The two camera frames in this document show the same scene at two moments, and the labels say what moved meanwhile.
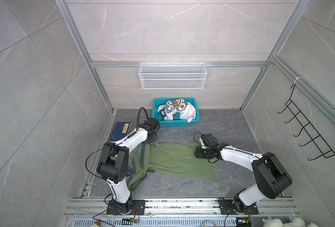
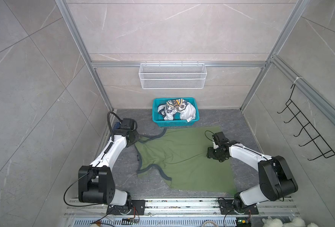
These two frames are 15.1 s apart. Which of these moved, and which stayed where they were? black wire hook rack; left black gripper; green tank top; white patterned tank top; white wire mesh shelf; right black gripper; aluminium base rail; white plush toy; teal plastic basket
Moved: left black gripper; right black gripper; green tank top
Stayed: white patterned tank top; white plush toy; black wire hook rack; white wire mesh shelf; teal plastic basket; aluminium base rail
